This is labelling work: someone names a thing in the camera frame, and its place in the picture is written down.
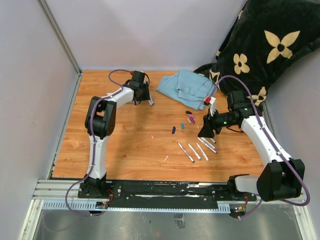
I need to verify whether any light blue cloth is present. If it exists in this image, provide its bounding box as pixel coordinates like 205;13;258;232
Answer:
156;70;218;111

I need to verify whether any light blue cap marker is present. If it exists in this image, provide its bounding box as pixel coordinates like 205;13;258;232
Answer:
187;142;202;161

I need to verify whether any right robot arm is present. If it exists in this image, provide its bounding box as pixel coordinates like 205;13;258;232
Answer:
197;91;305;202

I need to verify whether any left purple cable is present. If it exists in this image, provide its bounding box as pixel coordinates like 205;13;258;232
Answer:
64;69;132;217

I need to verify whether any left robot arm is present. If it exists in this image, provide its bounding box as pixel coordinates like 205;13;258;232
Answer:
78;70;151;198

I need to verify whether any black floral blanket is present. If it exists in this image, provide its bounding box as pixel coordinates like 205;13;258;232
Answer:
195;0;320;112

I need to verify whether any white slim marker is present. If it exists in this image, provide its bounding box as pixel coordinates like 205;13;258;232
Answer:
196;142;209;161

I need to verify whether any aluminium corner post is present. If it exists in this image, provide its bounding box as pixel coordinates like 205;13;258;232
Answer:
36;0;83;76

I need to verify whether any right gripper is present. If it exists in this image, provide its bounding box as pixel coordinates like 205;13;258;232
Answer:
198;107;237;138

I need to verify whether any pink marker pen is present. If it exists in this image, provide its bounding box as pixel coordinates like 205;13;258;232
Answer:
200;137;216;150

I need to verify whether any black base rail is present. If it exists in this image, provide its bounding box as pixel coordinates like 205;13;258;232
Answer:
77;179;257;210

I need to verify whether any magenta cap marker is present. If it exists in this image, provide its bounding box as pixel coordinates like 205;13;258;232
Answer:
197;137;217;154

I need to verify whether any dark blue cap marker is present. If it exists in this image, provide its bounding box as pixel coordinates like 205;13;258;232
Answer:
177;142;195;163

